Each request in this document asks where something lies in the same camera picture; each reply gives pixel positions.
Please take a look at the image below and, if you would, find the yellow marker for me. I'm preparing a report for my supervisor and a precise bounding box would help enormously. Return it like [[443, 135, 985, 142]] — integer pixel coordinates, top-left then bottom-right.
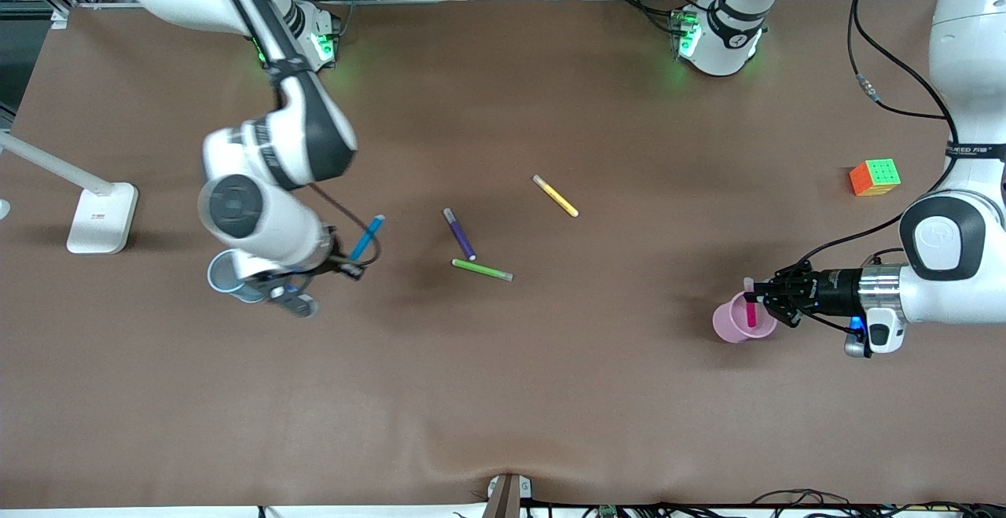
[[532, 175, 580, 219]]

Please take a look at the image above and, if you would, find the colourful puzzle cube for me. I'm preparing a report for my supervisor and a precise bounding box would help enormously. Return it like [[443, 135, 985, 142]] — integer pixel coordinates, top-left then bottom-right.
[[849, 158, 902, 197]]

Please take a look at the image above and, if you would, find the white stand with base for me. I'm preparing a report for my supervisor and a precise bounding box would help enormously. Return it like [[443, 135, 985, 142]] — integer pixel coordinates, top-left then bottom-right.
[[0, 131, 140, 255]]

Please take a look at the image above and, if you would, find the pink mesh cup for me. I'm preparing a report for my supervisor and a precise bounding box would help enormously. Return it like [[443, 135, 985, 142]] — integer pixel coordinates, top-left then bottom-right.
[[712, 290, 780, 344]]

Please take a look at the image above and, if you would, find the blue mesh cup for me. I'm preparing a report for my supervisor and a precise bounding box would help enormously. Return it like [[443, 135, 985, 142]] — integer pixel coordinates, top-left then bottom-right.
[[207, 248, 270, 303]]

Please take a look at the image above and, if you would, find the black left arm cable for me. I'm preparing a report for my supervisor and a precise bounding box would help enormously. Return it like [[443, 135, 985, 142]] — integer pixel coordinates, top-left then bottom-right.
[[786, 0, 961, 269]]

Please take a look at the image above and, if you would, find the blue marker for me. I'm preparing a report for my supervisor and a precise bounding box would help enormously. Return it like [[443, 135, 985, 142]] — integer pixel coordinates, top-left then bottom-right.
[[349, 215, 387, 262]]

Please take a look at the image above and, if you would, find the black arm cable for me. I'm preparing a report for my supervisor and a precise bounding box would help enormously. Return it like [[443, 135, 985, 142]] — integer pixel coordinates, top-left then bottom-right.
[[786, 0, 961, 269], [309, 182, 384, 269]]

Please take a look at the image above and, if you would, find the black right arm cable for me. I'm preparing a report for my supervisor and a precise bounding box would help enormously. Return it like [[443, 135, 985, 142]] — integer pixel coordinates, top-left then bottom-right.
[[309, 182, 384, 269]]

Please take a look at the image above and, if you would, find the brown camera mount bracket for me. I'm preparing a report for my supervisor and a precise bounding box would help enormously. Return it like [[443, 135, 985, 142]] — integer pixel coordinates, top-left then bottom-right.
[[486, 472, 533, 518]]

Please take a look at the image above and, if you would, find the purple marker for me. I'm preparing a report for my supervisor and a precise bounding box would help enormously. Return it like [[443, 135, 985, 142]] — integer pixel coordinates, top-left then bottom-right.
[[442, 208, 478, 262]]

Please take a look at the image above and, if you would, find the green marker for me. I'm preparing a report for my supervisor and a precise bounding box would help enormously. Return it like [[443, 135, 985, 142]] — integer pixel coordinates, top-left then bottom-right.
[[451, 259, 515, 282]]

